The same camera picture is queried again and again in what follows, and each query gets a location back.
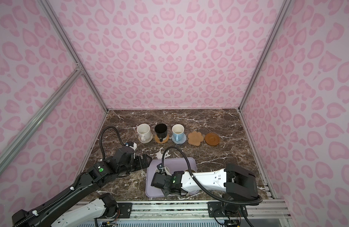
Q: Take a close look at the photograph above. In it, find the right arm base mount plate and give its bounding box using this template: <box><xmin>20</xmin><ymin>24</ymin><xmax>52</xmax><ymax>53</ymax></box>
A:
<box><xmin>207</xmin><ymin>201</ymin><xmax>248</xmax><ymax>218</ymax></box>

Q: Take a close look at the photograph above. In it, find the left diagonal aluminium strut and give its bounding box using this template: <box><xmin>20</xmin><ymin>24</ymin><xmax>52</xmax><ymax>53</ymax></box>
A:
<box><xmin>0</xmin><ymin>67</ymin><xmax>82</xmax><ymax>176</ymax></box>

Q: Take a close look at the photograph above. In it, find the white woven round coaster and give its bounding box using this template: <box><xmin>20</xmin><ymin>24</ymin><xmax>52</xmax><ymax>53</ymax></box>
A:
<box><xmin>138</xmin><ymin>133</ymin><xmax>153</xmax><ymax>144</ymax></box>

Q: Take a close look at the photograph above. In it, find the blue grey woven coaster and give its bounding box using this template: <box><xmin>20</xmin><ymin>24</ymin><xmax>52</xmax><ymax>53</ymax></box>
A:
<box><xmin>171</xmin><ymin>133</ymin><xmax>187</xmax><ymax>144</ymax></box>

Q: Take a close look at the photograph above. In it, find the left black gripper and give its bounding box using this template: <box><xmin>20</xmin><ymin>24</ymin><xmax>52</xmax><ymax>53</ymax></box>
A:
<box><xmin>119</xmin><ymin>152</ymin><xmax>154</xmax><ymax>177</ymax></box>

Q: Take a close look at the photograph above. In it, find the lavender rectangular tray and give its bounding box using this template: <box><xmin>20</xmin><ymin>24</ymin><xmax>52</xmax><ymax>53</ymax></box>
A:
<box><xmin>145</xmin><ymin>157</ymin><xmax>200</xmax><ymax>198</ymax></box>

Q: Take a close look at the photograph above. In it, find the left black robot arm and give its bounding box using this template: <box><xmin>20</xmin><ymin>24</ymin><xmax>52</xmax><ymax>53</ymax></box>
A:
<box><xmin>12</xmin><ymin>146</ymin><xmax>152</xmax><ymax>227</ymax></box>

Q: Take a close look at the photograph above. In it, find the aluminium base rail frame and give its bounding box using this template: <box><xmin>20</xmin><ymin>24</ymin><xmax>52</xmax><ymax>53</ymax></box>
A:
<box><xmin>45</xmin><ymin>200</ymin><xmax>294</xmax><ymax>227</ymax></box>

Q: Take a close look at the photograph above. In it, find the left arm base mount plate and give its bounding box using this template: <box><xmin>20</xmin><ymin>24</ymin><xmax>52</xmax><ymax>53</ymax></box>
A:
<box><xmin>100</xmin><ymin>202</ymin><xmax>132</xmax><ymax>219</ymax></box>

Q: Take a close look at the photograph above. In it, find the cork flower shaped coaster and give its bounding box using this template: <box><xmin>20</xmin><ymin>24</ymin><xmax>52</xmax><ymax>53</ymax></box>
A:
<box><xmin>188</xmin><ymin>131</ymin><xmax>204</xmax><ymax>147</ymax></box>

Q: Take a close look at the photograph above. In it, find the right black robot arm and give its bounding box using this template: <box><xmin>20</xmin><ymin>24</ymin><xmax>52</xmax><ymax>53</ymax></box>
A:
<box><xmin>150</xmin><ymin>164</ymin><xmax>263</xmax><ymax>217</ymax></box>

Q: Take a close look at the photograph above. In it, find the black mug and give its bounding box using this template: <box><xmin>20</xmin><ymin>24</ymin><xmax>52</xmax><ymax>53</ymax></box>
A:
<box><xmin>155</xmin><ymin>124</ymin><xmax>167</xmax><ymax>140</ymax></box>

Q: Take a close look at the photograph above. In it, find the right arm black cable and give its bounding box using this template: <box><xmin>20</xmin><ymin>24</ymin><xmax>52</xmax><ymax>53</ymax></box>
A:
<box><xmin>161</xmin><ymin>146</ymin><xmax>263</xmax><ymax>206</ymax></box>

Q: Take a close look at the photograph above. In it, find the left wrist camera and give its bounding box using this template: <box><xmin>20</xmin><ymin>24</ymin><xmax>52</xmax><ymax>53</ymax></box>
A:
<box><xmin>125</xmin><ymin>141</ymin><xmax>137</xmax><ymax>154</ymax></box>

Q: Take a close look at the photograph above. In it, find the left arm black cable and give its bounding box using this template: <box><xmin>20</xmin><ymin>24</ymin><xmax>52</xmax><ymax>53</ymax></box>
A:
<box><xmin>14</xmin><ymin>126</ymin><xmax>127</xmax><ymax>227</ymax></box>

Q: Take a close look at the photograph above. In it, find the white mug blue handle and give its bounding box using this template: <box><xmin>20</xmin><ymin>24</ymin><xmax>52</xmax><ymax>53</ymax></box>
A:
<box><xmin>172</xmin><ymin>124</ymin><xmax>185</xmax><ymax>134</ymax></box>

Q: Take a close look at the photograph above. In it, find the orange rattan round coaster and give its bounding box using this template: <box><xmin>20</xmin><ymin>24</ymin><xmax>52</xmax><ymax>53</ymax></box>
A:
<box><xmin>155</xmin><ymin>135</ymin><xmax>169</xmax><ymax>144</ymax></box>

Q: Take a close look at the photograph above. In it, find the white speckled mug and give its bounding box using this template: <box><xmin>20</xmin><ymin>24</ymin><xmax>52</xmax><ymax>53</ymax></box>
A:
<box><xmin>137</xmin><ymin>124</ymin><xmax>152</xmax><ymax>135</ymax></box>

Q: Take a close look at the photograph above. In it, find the brown round wooden coaster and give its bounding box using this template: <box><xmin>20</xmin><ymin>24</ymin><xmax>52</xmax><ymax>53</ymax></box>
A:
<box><xmin>204</xmin><ymin>132</ymin><xmax>220</xmax><ymax>146</ymax></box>

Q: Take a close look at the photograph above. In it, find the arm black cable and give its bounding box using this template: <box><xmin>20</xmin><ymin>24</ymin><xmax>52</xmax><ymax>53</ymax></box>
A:
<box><xmin>161</xmin><ymin>146</ymin><xmax>263</xmax><ymax>206</ymax></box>
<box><xmin>14</xmin><ymin>126</ymin><xmax>127</xmax><ymax>227</ymax></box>

